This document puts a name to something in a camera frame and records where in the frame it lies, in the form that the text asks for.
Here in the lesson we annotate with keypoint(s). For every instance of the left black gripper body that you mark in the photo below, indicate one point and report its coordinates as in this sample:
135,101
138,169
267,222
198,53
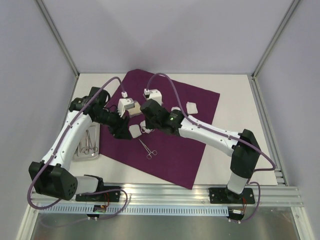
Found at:
112,120

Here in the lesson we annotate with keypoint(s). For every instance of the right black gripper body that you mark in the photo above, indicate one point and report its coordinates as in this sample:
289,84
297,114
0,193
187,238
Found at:
149,122

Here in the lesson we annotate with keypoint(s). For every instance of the white gauze pad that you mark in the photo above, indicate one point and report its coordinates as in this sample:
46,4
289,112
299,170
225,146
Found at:
135,131
175,108
143,123
191,108

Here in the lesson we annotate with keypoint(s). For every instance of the long steel tweezers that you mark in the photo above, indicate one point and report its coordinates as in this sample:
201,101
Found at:
83,148

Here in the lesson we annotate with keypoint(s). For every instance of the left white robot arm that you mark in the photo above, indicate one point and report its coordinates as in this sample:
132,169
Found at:
50,176

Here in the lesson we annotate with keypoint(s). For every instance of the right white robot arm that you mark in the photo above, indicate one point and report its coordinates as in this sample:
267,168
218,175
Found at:
242,147

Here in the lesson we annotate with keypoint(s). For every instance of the left gauze packet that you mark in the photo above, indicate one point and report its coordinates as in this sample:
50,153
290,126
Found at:
133,112

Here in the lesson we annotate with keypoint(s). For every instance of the steel instrument tray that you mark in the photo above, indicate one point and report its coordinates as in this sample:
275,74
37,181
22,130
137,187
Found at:
94,130

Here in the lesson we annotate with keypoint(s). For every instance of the purple cloth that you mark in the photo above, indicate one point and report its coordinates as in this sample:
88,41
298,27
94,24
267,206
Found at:
178,159

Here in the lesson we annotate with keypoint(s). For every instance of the aluminium rail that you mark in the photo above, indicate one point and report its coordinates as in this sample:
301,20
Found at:
143,194

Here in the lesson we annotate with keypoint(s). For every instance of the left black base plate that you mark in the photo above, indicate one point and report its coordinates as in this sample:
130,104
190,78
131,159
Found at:
110,194

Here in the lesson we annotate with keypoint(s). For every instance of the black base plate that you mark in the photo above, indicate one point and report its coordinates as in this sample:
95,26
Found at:
221,195
110,194

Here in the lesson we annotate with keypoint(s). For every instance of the slotted cable duct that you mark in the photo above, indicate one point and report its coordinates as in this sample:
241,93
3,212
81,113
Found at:
148,210

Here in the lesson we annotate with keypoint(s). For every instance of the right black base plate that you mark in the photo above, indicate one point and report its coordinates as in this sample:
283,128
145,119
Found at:
221,195

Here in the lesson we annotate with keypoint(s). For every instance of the left aluminium frame post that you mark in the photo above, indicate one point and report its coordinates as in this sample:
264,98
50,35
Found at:
54,31

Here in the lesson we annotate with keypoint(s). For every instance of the aluminium frame post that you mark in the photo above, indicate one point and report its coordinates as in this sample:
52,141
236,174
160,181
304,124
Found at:
275,37
54,31

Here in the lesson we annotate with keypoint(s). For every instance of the right aluminium frame post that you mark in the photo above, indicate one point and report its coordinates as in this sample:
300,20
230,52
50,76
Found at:
275,37

